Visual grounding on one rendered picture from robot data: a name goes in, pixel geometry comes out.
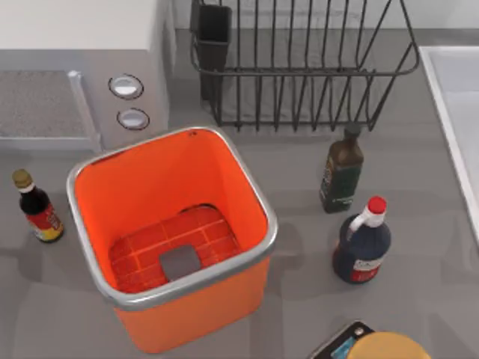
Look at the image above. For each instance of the yellow round lid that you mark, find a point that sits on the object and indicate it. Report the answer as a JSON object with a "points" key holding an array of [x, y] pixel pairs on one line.
{"points": [[389, 346]]}

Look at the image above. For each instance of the small white microwave knob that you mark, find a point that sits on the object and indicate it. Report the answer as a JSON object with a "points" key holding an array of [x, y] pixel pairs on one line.
{"points": [[132, 118]]}

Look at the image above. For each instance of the orange bin with grey rim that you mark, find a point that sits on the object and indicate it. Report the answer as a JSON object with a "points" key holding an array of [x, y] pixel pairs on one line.
{"points": [[194, 175]]}

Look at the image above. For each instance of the dark bottle with red cap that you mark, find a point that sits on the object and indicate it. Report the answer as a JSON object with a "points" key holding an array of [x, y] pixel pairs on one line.
{"points": [[362, 247]]}

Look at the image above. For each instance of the pale microwave oven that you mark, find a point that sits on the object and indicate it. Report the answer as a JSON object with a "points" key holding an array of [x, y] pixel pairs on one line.
{"points": [[75, 56]]}

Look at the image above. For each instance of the large white microwave knob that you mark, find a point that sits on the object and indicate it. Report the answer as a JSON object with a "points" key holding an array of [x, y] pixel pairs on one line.
{"points": [[125, 86]]}

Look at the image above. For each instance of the dark grey cutlery holder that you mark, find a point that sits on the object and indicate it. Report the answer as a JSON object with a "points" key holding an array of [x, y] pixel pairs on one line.
{"points": [[211, 48]]}

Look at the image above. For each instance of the black kitchen scale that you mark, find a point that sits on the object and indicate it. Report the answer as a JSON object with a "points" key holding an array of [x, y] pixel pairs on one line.
{"points": [[338, 342]]}

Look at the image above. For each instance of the dark green oil bottle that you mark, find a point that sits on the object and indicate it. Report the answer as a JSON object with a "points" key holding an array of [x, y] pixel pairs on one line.
{"points": [[341, 175]]}

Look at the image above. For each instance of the small dark sauce bottle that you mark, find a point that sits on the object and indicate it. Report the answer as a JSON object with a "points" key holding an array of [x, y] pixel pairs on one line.
{"points": [[39, 213]]}

